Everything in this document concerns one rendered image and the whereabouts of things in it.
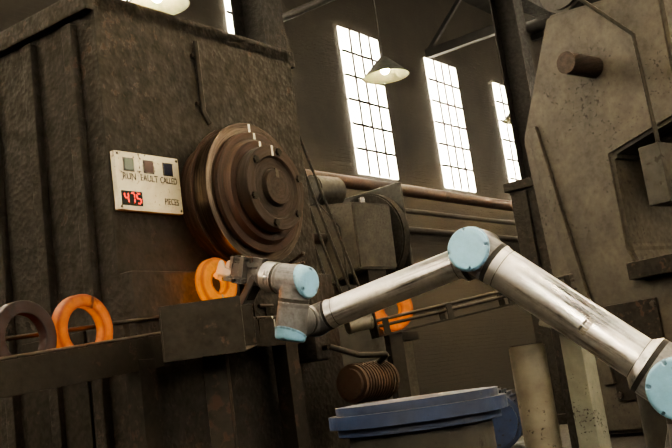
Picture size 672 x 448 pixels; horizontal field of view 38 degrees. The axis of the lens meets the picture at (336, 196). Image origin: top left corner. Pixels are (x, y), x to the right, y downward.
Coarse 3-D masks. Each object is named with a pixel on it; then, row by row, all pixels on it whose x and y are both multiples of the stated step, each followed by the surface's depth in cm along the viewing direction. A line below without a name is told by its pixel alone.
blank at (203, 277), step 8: (200, 264) 293; (208, 264) 292; (216, 264) 295; (200, 272) 290; (208, 272) 292; (200, 280) 289; (208, 280) 291; (200, 288) 289; (208, 288) 290; (224, 288) 297; (232, 288) 298; (200, 296) 290; (208, 296) 289; (216, 296) 292; (224, 296) 294
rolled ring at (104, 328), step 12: (72, 300) 249; (84, 300) 252; (96, 300) 255; (60, 312) 245; (96, 312) 255; (108, 312) 258; (60, 324) 244; (96, 324) 257; (108, 324) 257; (60, 336) 243; (96, 336) 256; (108, 336) 256
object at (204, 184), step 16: (224, 128) 309; (240, 128) 315; (256, 128) 322; (208, 144) 307; (208, 160) 300; (208, 176) 298; (208, 192) 296; (208, 208) 297; (208, 224) 299; (224, 224) 299; (224, 240) 300; (256, 256) 308; (272, 256) 314
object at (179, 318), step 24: (168, 312) 239; (192, 312) 239; (216, 312) 239; (240, 312) 239; (168, 336) 238; (192, 336) 238; (216, 336) 238; (240, 336) 238; (168, 360) 237; (216, 360) 249; (216, 384) 248; (216, 408) 247; (216, 432) 246
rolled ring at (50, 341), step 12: (24, 300) 237; (0, 312) 231; (12, 312) 234; (24, 312) 237; (36, 312) 239; (0, 324) 230; (36, 324) 241; (48, 324) 241; (0, 336) 230; (48, 336) 241; (0, 348) 229; (48, 348) 240
